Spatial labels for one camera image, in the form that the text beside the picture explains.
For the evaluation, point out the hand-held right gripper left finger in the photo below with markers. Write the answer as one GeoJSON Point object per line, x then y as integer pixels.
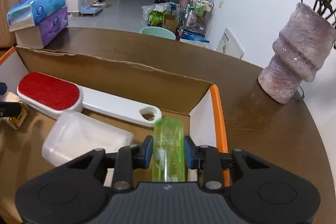
{"type": "Point", "coordinates": [147, 151]}

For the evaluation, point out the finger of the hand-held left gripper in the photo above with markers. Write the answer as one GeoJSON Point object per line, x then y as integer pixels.
{"type": "Point", "coordinates": [10, 109]}
{"type": "Point", "coordinates": [2, 88]}

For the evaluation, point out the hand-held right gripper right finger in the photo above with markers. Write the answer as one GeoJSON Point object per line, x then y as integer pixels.
{"type": "Point", "coordinates": [189, 153]}

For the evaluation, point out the beige and yellow cube toy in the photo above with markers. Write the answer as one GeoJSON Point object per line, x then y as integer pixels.
{"type": "Point", "coordinates": [16, 123]}

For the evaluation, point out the green plastic bottle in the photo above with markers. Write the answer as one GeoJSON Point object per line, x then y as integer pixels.
{"type": "Point", "coordinates": [168, 140]}

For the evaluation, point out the red and white lint brush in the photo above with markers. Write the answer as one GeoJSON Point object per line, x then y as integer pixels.
{"type": "Point", "coordinates": [47, 92]}

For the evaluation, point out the translucent white plastic container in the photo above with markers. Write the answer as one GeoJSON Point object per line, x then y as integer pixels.
{"type": "Point", "coordinates": [84, 134]}

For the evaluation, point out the orange cardboard box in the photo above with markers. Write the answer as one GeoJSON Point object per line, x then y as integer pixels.
{"type": "Point", "coordinates": [118, 82]}

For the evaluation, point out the purple and white tissue pack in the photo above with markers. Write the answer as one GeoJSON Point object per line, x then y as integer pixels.
{"type": "Point", "coordinates": [52, 24]}

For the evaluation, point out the blue tissue pack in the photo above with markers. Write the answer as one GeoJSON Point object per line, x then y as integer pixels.
{"type": "Point", "coordinates": [39, 6]}

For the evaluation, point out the blue flat packet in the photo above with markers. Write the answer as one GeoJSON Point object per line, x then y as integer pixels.
{"type": "Point", "coordinates": [195, 37]}

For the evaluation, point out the white board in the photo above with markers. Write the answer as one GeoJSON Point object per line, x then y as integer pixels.
{"type": "Point", "coordinates": [231, 43]}

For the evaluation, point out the blue pet feeder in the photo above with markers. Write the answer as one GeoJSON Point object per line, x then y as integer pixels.
{"type": "Point", "coordinates": [90, 7]}

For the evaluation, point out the green plastic basin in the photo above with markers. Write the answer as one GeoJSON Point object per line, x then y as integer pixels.
{"type": "Point", "coordinates": [157, 33]}

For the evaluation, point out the small brown carton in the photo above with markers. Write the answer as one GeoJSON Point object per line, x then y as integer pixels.
{"type": "Point", "coordinates": [170, 23]}

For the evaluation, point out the plastic bag with green packet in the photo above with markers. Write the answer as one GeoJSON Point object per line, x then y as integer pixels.
{"type": "Point", "coordinates": [156, 16]}

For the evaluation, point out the pink textured vase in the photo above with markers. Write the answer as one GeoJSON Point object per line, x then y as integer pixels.
{"type": "Point", "coordinates": [294, 56]}

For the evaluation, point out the pink bucket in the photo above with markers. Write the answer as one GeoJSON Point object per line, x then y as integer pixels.
{"type": "Point", "coordinates": [183, 0]}

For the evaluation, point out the white wall socket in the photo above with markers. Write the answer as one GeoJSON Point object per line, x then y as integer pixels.
{"type": "Point", "coordinates": [221, 4]}

